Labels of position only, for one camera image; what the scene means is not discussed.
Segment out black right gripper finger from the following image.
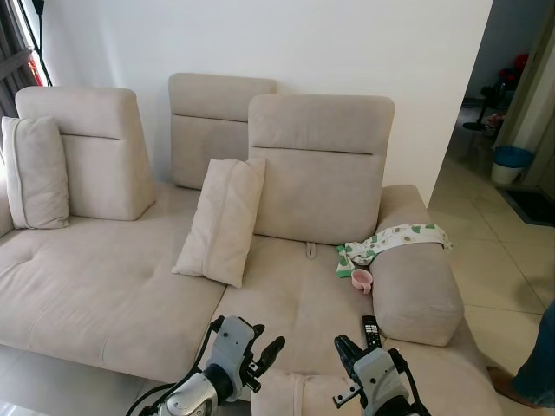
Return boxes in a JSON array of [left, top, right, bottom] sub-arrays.
[[334, 335, 366, 382]]

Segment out beige pillow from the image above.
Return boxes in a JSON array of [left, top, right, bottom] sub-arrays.
[[251, 373, 358, 416], [0, 116, 70, 231], [172, 158, 267, 289]]

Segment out beige fabric sofa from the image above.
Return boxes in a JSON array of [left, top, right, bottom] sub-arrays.
[[0, 74, 504, 416]]

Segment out beige sofa backrest cushion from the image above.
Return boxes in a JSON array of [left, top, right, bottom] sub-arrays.
[[167, 73, 278, 190], [247, 94, 395, 246], [15, 86, 158, 222]]

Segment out black floor mat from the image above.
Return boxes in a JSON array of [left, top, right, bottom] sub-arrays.
[[499, 186, 555, 228]]

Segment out black floor lamp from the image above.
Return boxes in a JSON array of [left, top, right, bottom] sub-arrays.
[[29, 0, 54, 88]]

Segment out black remote control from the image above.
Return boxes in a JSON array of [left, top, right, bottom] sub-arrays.
[[361, 315, 382, 353]]

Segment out pink cup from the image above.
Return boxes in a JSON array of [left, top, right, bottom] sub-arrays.
[[350, 269, 374, 295]]

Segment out white green patterned cloth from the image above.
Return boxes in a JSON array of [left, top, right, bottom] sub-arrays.
[[336, 224, 453, 278]]

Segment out person in blue jeans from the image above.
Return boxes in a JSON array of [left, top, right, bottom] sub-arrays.
[[486, 301, 555, 410]]

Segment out white bin with blue bag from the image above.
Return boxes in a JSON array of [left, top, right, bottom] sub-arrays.
[[491, 146, 536, 186]]

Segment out black standing fan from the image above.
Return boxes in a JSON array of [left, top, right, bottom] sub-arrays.
[[462, 81, 509, 133]]

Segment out beige door panel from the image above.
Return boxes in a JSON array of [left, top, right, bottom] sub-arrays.
[[503, 16, 555, 196]]

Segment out red flowers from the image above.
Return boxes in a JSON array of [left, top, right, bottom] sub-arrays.
[[499, 53, 531, 88]]

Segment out red hanging ornament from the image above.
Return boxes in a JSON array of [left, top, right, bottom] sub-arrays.
[[26, 50, 42, 81]]

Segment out dark curtain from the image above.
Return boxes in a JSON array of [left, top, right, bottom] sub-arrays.
[[0, 0, 40, 96]]

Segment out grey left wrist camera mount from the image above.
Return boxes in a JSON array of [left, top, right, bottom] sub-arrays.
[[211, 316, 258, 384]]

